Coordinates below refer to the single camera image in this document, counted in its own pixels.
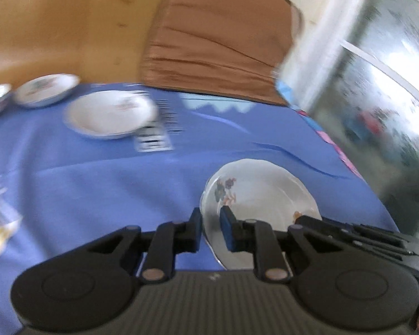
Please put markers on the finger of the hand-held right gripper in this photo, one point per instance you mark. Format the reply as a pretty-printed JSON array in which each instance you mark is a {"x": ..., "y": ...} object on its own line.
[{"x": 356, "y": 233}]

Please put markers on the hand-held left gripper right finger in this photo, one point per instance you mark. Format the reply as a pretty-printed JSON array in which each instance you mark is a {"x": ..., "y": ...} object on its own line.
[{"x": 227, "y": 229}]

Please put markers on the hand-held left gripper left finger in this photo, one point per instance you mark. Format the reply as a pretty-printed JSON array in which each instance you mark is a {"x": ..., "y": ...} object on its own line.
[{"x": 196, "y": 228}]

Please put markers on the white floral plate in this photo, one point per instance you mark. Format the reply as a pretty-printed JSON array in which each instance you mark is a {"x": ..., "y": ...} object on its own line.
[
  {"x": 262, "y": 195},
  {"x": 104, "y": 115},
  {"x": 45, "y": 90}
]

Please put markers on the blue printed tablecloth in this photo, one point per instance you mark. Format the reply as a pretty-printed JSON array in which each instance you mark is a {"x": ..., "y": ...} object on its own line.
[{"x": 90, "y": 188}]

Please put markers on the white framed glass door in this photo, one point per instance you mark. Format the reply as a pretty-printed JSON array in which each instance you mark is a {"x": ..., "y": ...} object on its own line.
[{"x": 387, "y": 111}]

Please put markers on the brown seat cushion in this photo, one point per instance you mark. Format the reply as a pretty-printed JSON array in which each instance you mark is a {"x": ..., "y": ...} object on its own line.
[{"x": 216, "y": 42}]

